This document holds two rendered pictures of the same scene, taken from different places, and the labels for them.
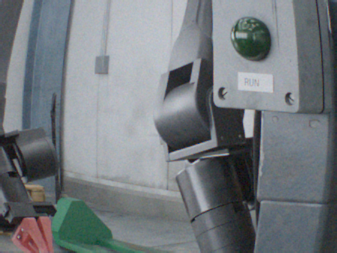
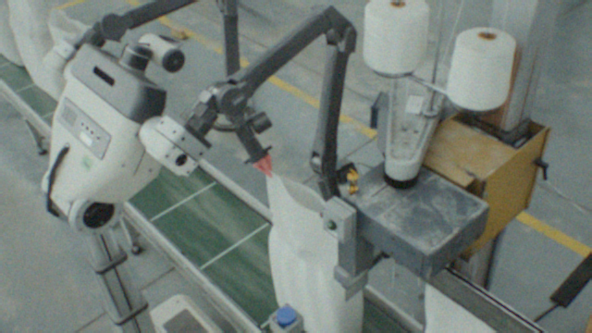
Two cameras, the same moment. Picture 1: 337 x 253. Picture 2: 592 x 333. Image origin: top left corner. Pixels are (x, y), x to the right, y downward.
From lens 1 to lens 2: 1.17 m
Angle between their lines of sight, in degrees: 37
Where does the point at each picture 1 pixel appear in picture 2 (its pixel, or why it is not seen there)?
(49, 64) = not seen: outside the picture
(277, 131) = not seen: hidden behind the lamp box
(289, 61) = (341, 234)
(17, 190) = (255, 146)
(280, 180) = not seen: hidden behind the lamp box
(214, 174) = (327, 184)
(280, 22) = (339, 226)
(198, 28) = (321, 141)
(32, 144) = (260, 120)
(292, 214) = (346, 247)
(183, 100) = (316, 166)
